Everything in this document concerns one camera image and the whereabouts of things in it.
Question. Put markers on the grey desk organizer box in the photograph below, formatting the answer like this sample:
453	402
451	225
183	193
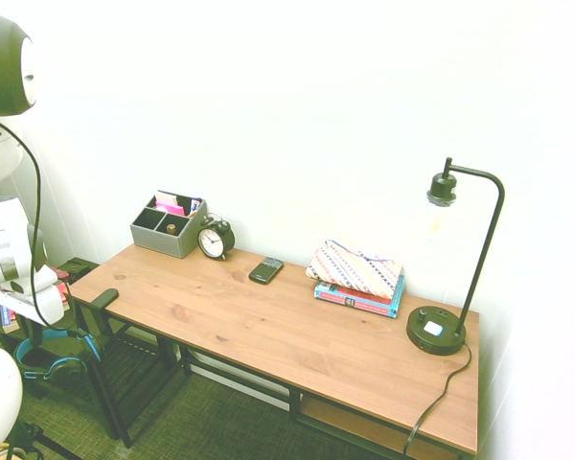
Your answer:
163	242

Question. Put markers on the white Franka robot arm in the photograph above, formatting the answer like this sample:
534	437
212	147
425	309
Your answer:
0	239

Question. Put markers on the red and blue book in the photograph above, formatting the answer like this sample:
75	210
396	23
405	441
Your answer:
8	318

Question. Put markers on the wooden desk with black frame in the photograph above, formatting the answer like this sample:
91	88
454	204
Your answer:
340	369

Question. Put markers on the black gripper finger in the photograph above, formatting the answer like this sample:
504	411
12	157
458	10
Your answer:
32	330

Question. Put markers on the tan paper pad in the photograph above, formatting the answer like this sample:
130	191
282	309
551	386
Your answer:
167	196

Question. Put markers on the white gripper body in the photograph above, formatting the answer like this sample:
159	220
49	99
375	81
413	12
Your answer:
50	302

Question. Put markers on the black alarm clock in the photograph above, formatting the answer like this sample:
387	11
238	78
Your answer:
213	242

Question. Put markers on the black clamp headphone hanger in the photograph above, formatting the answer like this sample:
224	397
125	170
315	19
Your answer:
104	298

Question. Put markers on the striped fabric pouch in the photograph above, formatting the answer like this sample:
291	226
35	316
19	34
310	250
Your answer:
354	270

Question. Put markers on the black smartphone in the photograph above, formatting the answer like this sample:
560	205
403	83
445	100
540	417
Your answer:
265	271

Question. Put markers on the red book under pouch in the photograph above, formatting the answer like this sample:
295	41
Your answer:
364	293

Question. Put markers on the small blue white card pack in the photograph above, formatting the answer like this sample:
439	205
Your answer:
195	205

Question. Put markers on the blue and black headphone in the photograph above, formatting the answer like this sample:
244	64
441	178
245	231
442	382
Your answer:
69	371

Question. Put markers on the pink sticky notes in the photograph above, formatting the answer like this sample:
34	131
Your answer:
170	208

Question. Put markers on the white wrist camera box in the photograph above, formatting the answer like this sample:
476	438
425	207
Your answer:
45	277

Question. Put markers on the small dark box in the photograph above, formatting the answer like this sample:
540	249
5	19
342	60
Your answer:
76	269

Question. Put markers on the small wooden block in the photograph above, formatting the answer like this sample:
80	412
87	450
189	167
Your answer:
172	229

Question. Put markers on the dark rounded floor object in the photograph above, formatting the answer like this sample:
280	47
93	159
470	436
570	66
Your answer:
26	438

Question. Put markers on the black desk lamp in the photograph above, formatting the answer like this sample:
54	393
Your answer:
433	335

